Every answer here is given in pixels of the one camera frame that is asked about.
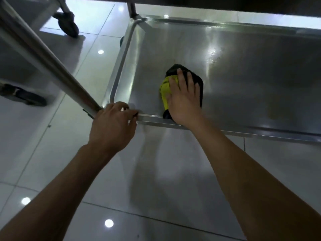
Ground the person's right hand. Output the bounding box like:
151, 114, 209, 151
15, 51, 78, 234
165, 68, 205, 128

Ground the person's left hand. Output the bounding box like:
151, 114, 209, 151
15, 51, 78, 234
89, 101, 138, 156

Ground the grey and yellow cleaning cloth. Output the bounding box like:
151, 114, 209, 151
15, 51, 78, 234
159, 64, 204, 120

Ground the person's right forearm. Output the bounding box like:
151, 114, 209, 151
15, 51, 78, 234
193, 120, 321, 241

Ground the person's left forearm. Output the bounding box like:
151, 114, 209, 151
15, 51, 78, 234
0, 145, 118, 241

